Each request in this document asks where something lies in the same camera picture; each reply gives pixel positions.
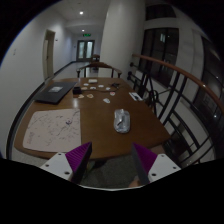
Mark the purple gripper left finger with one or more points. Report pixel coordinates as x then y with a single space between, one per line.
70 166

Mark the white paper sheet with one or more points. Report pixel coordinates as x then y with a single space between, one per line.
92 81

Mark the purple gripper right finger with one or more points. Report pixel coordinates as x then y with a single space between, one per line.
150 166

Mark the wooden chair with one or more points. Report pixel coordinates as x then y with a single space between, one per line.
98 65

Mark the small white piece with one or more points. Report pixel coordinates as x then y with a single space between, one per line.
106 100

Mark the small black box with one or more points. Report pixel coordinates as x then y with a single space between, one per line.
77 90

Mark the black closed laptop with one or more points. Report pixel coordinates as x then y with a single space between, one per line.
54 93

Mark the white printed mouse pad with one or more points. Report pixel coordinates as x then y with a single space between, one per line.
53 131

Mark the double glass door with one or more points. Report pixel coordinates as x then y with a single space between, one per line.
85 49

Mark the wooden handrail with black balusters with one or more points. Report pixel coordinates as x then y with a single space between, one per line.
190 111

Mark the white card at table edge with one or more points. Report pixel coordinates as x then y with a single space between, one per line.
135 96

